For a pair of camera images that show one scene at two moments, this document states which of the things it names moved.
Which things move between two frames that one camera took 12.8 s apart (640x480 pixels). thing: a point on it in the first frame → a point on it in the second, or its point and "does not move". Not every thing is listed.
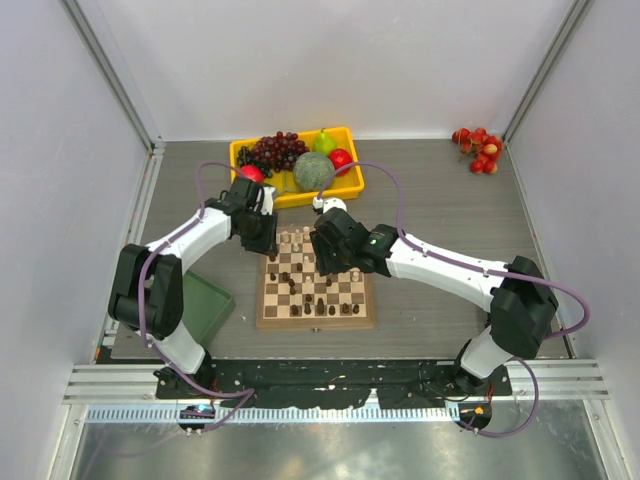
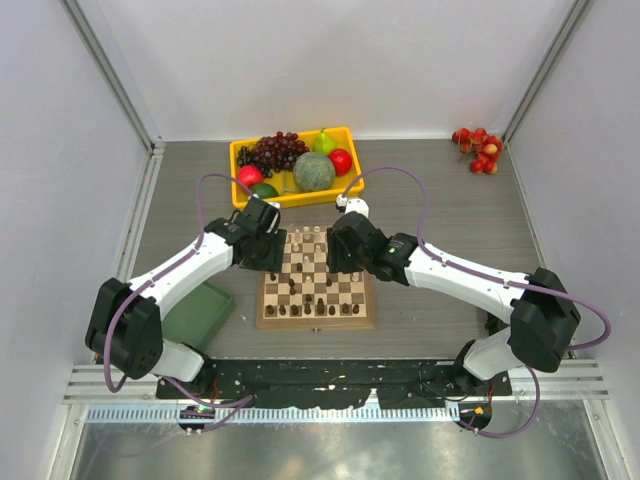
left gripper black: x=263 y=235 → x=273 y=250
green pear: x=323 y=144 does not move
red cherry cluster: x=486 y=148 does not move
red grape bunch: x=280 y=151 does not move
